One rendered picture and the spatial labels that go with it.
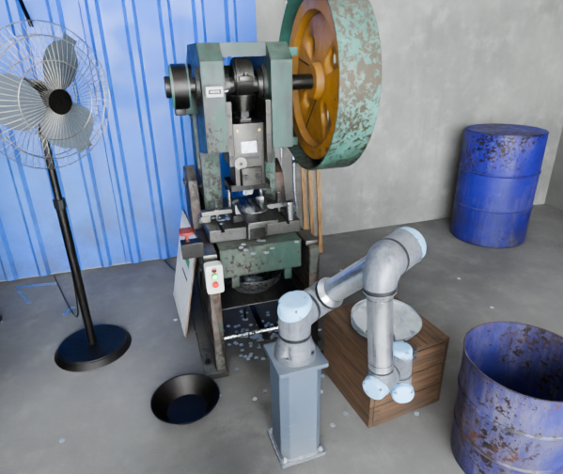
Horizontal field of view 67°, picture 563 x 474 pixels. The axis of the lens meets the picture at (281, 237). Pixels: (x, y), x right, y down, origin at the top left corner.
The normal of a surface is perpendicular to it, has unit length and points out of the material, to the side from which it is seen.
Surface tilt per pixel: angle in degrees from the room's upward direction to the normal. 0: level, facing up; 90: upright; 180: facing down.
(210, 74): 90
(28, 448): 0
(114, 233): 90
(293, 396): 90
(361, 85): 88
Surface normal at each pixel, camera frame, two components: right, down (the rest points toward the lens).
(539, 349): -0.67, 0.27
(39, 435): -0.02, -0.92
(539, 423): -0.24, 0.43
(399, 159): 0.29, 0.37
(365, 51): 0.28, 0.10
